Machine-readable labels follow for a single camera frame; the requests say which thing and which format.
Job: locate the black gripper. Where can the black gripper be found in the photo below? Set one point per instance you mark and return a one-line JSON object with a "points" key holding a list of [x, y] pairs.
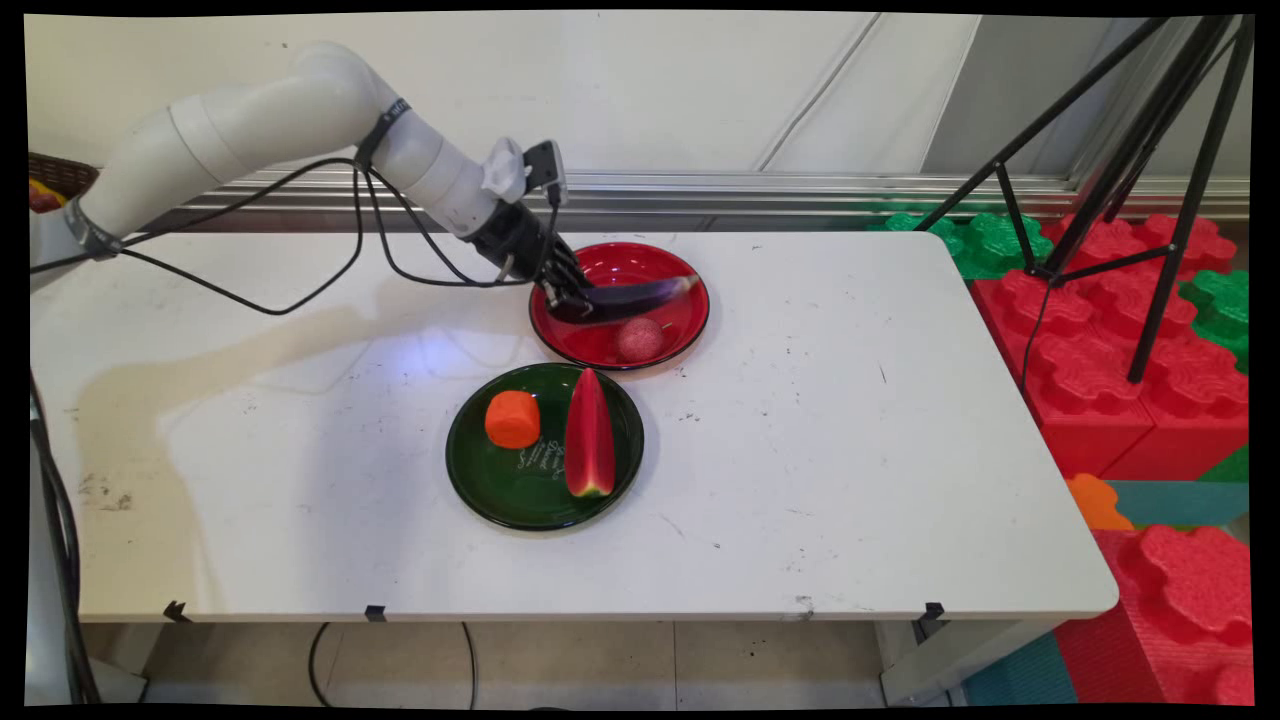
{"points": [[515, 243]]}

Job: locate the purple toy eggplant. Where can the purple toy eggplant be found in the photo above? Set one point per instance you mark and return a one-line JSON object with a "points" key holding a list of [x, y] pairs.
{"points": [[645, 294]]}

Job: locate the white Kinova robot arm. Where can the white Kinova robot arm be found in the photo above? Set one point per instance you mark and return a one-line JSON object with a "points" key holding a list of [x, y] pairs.
{"points": [[270, 125]]}

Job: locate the round reddish toy fruit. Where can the round reddish toy fruit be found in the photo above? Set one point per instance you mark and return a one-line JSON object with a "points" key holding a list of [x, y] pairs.
{"points": [[640, 339]]}

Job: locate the red round plate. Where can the red round plate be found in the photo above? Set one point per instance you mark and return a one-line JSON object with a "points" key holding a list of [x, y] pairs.
{"points": [[660, 275]]}

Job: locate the orange toy carrot chunk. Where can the orange toy carrot chunk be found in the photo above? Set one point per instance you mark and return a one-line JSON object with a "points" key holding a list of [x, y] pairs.
{"points": [[512, 419]]}

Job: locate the toy watermelon slice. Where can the toy watermelon slice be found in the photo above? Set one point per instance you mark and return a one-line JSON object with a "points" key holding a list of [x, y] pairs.
{"points": [[589, 435]]}

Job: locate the dark green round plate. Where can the dark green round plate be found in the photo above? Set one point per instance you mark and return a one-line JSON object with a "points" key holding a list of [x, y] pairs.
{"points": [[530, 480]]}

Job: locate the green foam block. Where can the green foam block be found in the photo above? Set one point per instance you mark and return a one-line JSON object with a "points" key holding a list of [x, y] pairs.
{"points": [[980, 240], [1222, 310]]}

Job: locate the brown wicker basket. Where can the brown wicker basket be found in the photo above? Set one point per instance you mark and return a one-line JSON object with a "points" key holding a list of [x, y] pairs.
{"points": [[62, 172]]}

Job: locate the white table leg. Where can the white table leg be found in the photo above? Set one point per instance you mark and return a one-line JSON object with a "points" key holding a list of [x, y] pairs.
{"points": [[950, 665]]}

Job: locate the orange foam block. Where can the orange foam block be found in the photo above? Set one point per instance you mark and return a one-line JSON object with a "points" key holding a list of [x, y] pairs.
{"points": [[1096, 502]]}

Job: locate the teal floor mat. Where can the teal floor mat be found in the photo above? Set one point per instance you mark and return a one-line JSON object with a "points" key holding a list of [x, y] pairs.
{"points": [[1020, 675]]}

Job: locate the black tripod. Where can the black tripod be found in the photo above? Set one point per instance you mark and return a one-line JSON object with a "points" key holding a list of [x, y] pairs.
{"points": [[1150, 150]]}

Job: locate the teal foam block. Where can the teal foam block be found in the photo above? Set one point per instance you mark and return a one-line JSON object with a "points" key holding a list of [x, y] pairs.
{"points": [[1180, 502]]}

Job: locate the large red foam block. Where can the large red foam block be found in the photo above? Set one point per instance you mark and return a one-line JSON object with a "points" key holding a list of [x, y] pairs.
{"points": [[1170, 610]]}

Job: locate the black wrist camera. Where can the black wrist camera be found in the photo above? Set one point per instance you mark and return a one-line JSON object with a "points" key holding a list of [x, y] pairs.
{"points": [[546, 170]]}

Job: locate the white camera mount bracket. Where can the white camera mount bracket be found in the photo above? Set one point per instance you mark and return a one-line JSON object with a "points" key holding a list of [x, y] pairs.
{"points": [[505, 168]]}

